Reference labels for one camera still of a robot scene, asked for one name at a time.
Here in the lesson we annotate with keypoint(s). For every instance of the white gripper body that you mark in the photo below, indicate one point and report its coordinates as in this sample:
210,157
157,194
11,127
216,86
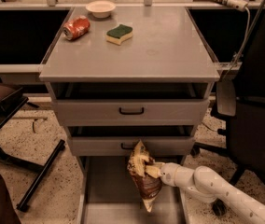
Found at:
168,173

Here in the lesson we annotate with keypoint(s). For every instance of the brown chip bag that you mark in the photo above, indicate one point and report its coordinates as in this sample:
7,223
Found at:
148,187

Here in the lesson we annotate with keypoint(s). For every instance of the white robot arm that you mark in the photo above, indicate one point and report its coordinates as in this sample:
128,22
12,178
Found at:
206,185

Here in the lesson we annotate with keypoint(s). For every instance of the bottom grey drawer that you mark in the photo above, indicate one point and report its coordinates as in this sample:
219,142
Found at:
109,196

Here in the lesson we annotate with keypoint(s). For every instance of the grey drawer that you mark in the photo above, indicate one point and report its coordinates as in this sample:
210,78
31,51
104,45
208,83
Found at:
123,146
130,112
109,196

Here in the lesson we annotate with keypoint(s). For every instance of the middle grey drawer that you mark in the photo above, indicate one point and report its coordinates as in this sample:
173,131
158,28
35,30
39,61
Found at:
123,146

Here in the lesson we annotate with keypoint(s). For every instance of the grey drawer cabinet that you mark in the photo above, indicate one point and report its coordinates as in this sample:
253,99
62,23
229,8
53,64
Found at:
164,60

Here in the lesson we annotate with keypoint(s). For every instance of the top grey drawer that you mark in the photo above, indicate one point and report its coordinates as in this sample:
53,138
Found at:
130,112

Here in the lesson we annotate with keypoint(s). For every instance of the black office chair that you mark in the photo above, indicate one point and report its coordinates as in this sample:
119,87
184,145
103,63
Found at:
245,130

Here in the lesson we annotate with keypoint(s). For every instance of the green yellow sponge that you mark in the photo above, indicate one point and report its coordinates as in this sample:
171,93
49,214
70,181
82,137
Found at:
119,34

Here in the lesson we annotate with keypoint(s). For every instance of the crushed red soda can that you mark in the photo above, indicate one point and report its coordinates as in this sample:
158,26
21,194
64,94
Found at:
76,27

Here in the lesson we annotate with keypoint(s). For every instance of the white bowl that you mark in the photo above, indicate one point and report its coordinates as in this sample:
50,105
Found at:
101,9

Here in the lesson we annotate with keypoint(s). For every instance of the black stand with tray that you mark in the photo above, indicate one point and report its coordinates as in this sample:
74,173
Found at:
12,100

